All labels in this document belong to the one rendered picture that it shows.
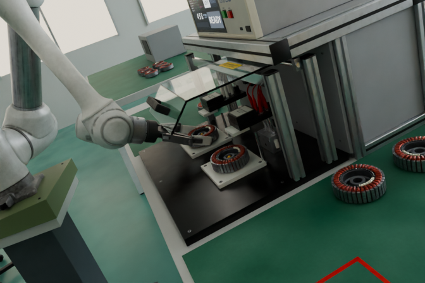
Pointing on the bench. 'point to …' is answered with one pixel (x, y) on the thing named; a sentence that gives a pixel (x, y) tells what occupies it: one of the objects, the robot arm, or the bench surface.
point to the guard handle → (157, 105)
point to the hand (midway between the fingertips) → (202, 135)
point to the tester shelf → (313, 27)
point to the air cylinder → (266, 137)
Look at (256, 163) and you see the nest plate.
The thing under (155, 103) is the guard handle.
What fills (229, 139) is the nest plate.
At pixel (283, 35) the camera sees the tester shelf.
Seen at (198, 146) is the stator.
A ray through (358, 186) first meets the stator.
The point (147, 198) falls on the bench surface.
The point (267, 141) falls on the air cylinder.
